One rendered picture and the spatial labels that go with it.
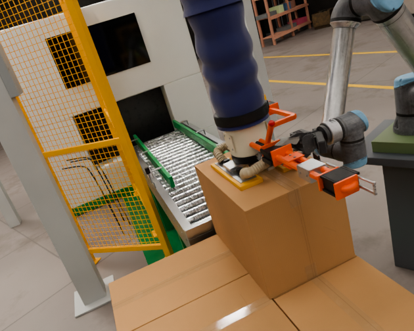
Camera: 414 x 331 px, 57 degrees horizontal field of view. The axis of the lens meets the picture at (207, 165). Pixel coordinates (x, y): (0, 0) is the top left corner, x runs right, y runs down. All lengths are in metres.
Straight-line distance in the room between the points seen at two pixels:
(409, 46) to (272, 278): 1.02
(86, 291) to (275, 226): 1.77
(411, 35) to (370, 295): 0.96
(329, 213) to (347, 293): 0.30
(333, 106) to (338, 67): 0.15
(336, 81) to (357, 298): 0.82
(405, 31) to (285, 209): 0.79
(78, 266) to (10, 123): 1.02
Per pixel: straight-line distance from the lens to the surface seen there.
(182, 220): 2.17
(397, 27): 1.64
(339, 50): 1.64
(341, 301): 1.52
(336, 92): 1.63
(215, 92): 1.50
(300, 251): 1.53
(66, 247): 2.72
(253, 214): 1.36
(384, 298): 1.52
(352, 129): 1.51
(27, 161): 2.52
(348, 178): 1.09
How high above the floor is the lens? 1.59
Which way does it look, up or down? 21 degrees down
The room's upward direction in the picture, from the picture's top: 17 degrees counter-clockwise
